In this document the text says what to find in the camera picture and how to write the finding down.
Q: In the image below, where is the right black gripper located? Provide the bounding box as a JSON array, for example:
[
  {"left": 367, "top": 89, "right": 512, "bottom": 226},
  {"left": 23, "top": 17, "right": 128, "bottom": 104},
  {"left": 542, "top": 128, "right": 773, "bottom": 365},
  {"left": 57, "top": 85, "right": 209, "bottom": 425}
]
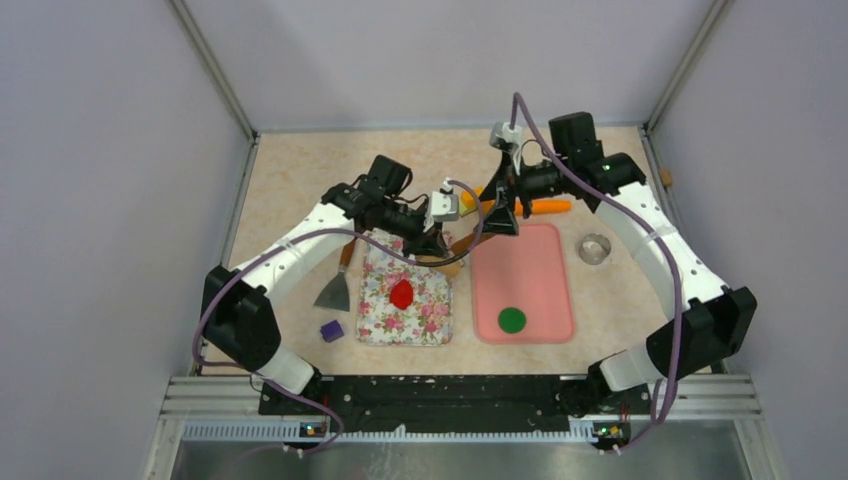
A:
[{"left": 474, "top": 150, "right": 572, "bottom": 237}]

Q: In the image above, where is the wooden rolling pin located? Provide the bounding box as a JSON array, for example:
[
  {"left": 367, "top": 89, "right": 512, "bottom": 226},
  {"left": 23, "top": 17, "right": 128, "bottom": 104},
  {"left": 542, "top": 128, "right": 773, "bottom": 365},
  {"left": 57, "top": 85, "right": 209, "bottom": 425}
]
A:
[{"left": 436, "top": 228, "right": 477, "bottom": 278}]

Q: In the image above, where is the red dough piece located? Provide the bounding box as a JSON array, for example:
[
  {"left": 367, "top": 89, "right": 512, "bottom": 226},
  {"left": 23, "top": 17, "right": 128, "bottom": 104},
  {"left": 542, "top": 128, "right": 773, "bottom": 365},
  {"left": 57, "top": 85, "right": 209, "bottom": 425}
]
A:
[{"left": 389, "top": 279, "right": 415, "bottom": 310}]

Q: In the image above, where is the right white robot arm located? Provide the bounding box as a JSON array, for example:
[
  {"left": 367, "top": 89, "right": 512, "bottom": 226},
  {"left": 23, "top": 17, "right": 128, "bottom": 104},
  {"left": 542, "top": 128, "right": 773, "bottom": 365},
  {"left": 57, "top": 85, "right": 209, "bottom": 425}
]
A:
[{"left": 480, "top": 112, "right": 757, "bottom": 414}]

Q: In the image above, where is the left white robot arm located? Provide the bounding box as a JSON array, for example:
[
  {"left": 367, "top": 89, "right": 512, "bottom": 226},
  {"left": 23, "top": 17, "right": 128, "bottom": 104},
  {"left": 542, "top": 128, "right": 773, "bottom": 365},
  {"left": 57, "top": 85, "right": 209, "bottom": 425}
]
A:
[{"left": 194, "top": 155, "right": 459, "bottom": 414}]

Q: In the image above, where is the green dough disc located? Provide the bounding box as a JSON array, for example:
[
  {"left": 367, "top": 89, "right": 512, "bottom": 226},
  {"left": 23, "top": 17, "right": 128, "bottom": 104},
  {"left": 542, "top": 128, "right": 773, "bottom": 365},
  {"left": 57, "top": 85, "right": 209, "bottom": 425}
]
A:
[{"left": 497, "top": 307, "right": 527, "bottom": 335}]

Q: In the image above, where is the yellow-green block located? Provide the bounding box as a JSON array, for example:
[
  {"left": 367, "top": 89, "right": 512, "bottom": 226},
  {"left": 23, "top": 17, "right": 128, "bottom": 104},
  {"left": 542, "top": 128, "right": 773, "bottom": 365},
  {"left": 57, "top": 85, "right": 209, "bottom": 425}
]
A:
[{"left": 459, "top": 195, "right": 478, "bottom": 217}]

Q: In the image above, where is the orange toy carrot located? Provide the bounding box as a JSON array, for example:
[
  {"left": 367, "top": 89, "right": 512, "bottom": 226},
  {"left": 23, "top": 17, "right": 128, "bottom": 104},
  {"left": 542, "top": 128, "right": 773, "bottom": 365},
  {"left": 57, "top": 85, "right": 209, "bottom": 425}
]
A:
[{"left": 460, "top": 187, "right": 572, "bottom": 217}]

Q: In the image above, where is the floral rectangular tray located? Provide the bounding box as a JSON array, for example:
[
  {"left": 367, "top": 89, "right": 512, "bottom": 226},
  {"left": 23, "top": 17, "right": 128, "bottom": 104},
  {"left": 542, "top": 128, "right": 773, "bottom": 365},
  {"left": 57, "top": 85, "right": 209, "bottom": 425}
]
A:
[{"left": 355, "top": 230, "right": 453, "bottom": 347}]

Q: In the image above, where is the pink plastic tray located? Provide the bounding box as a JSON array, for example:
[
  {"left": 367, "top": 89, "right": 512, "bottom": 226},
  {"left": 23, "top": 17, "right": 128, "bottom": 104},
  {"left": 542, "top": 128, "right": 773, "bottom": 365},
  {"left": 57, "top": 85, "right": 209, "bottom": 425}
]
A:
[{"left": 470, "top": 223, "right": 575, "bottom": 345}]

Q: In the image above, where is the purple cube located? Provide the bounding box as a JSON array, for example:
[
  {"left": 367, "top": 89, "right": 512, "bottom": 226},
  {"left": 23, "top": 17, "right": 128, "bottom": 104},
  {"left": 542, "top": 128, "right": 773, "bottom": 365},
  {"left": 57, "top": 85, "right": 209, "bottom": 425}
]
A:
[{"left": 320, "top": 320, "right": 345, "bottom": 343}]

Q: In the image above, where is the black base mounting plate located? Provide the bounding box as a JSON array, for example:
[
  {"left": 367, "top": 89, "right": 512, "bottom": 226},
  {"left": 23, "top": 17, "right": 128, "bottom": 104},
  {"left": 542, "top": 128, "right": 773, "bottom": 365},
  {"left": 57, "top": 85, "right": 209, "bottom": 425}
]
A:
[{"left": 258, "top": 374, "right": 652, "bottom": 435}]

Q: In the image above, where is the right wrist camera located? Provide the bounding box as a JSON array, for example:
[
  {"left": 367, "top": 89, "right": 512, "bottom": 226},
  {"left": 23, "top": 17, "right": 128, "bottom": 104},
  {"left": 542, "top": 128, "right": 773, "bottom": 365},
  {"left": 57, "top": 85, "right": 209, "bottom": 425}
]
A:
[{"left": 489, "top": 122, "right": 523, "bottom": 152}]

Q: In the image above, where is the metal scraper wooden handle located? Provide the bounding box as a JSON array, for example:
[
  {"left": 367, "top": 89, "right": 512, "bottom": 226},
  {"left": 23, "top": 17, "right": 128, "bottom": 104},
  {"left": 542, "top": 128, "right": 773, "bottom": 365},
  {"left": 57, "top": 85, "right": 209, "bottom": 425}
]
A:
[{"left": 314, "top": 239, "right": 356, "bottom": 312}]

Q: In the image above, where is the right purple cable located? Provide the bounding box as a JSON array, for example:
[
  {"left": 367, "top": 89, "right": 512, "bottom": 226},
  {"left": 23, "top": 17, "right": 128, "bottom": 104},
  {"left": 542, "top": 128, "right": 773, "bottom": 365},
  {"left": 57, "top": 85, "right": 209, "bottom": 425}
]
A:
[{"left": 510, "top": 91, "right": 685, "bottom": 455}]

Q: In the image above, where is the small brown wall clip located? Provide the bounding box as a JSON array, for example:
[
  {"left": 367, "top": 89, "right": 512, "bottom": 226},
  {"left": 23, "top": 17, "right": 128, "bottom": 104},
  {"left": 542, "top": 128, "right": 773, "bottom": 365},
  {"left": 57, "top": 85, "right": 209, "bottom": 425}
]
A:
[{"left": 658, "top": 168, "right": 673, "bottom": 188}]

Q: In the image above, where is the aluminium frame rail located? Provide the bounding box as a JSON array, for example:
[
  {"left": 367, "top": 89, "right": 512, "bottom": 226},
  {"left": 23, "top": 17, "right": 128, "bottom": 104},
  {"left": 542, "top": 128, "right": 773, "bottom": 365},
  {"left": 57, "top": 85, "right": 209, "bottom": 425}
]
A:
[{"left": 142, "top": 374, "right": 790, "bottom": 480}]

